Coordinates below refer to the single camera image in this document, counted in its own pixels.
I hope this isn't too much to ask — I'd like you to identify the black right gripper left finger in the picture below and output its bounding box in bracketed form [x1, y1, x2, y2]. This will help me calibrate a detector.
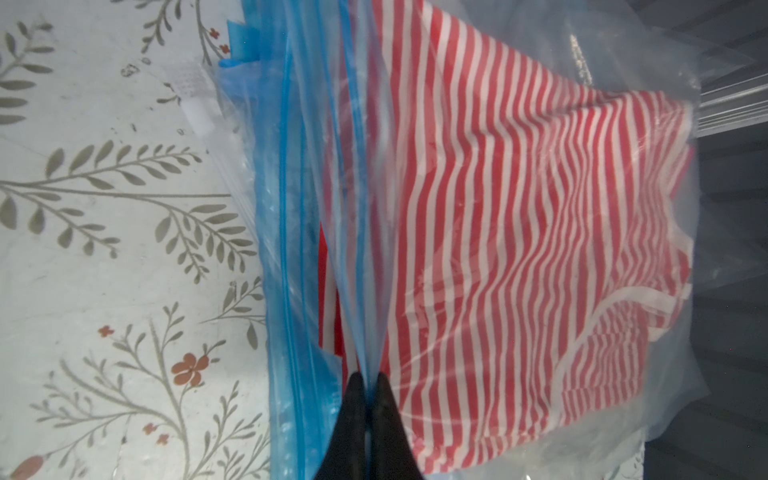
[314, 372, 367, 480]

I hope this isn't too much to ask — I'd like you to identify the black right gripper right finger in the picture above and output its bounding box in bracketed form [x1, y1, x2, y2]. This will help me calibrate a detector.
[370, 373, 424, 480]

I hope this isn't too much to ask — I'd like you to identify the red white striped tank top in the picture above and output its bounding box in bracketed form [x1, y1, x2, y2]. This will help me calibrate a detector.
[292, 1, 698, 479]

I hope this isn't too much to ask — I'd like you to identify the clear blue-zip vacuum bag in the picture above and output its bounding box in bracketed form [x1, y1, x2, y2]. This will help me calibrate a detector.
[174, 1, 752, 479]

